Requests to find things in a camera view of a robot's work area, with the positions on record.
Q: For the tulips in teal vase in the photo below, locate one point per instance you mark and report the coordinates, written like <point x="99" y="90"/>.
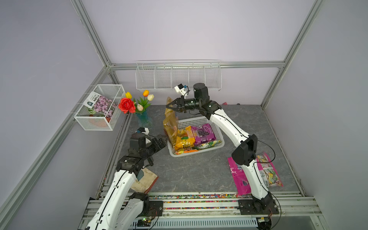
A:
<point x="140" y="107"/>

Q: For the pink fruit candy bag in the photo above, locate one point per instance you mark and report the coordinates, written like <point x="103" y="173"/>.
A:
<point x="239" y="177"/>

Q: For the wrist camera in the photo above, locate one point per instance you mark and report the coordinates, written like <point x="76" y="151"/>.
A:
<point x="181" y="89"/>
<point x="143" y="130"/>

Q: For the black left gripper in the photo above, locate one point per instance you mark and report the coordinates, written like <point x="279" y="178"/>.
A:
<point x="157" y="147"/>

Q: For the white wire side basket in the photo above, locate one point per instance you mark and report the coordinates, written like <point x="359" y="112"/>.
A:
<point x="90" y="122"/>

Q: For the red artificial rose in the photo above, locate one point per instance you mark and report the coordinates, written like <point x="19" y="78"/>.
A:
<point x="126" y="105"/>

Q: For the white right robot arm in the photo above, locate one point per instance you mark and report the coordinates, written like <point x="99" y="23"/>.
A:
<point x="246" y="144"/>

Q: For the white plastic perforated basket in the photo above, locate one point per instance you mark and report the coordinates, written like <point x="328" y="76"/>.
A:
<point x="197" y="121"/>

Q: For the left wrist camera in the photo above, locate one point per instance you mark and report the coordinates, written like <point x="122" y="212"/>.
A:
<point x="143" y="130"/>

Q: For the yellow mango candy bag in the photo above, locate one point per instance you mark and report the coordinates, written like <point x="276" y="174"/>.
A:
<point x="185" y="138"/>

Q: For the purple flower seed packet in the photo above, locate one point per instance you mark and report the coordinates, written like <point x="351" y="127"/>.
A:
<point x="98" y="104"/>

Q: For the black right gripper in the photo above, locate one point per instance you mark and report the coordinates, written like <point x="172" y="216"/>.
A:
<point x="182" y="103"/>

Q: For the purple grape candy bag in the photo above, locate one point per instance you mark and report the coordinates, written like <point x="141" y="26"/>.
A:
<point x="203" y="134"/>

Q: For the green circuit board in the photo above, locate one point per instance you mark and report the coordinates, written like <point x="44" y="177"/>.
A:
<point x="145" y="222"/>

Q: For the orange Fox's candy bag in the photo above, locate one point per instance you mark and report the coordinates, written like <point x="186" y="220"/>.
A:
<point x="185" y="151"/>

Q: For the green Fox's candy bag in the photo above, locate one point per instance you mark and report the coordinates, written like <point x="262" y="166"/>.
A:
<point x="208" y="145"/>

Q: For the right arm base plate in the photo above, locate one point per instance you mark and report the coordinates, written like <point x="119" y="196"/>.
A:
<point x="252" y="207"/>

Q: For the white wire wall shelf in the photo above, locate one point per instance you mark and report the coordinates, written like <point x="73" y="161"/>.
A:
<point x="165" y="75"/>

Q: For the large gold red candy bag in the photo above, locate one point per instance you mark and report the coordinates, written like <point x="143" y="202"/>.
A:
<point x="170" y="125"/>

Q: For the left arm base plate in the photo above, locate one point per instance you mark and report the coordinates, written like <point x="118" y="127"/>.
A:
<point x="152" y="209"/>

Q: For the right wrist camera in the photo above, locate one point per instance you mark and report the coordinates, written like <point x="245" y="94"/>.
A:
<point x="181" y="89"/>

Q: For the clear mixed candy bag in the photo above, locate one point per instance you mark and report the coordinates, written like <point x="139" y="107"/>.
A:
<point x="268" y="172"/>

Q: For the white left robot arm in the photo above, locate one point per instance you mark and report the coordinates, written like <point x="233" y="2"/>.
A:
<point x="111" y="214"/>

